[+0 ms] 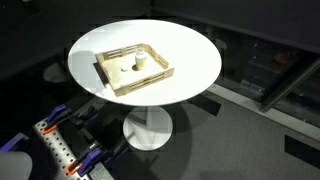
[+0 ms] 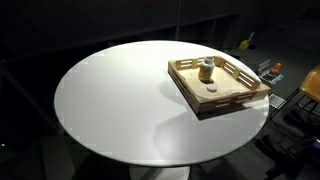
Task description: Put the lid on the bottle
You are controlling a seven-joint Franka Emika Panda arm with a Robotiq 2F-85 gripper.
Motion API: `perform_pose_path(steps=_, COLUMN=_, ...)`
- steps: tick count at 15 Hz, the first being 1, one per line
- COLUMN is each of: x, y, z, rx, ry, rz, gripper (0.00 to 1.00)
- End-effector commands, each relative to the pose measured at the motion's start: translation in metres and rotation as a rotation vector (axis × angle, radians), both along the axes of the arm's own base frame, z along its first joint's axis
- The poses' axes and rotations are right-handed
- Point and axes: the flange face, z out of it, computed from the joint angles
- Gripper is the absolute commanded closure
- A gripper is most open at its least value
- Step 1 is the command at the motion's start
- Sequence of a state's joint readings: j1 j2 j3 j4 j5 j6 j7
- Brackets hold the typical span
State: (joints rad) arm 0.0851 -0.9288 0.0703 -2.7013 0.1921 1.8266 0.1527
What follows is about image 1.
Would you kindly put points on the dark diagonal window frame bar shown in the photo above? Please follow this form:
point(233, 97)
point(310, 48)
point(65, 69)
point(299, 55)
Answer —
point(288, 85)

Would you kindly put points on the grey round floor disc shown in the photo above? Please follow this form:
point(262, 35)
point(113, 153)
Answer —
point(55, 73)

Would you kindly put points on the wooden slatted tray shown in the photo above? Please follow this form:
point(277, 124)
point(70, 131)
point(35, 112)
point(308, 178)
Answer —
point(146, 71)

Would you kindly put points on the purple orange spring clamp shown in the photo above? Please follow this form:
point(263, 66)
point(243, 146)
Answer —
point(55, 115)
point(87, 159)

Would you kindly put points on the white plastic bottle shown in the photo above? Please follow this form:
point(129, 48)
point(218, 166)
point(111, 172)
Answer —
point(140, 60)

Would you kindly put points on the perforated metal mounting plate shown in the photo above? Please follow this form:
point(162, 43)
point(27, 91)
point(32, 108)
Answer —
point(55, 141)

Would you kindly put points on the white round table base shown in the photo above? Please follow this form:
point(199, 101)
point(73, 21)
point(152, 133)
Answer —
point(148, 133)

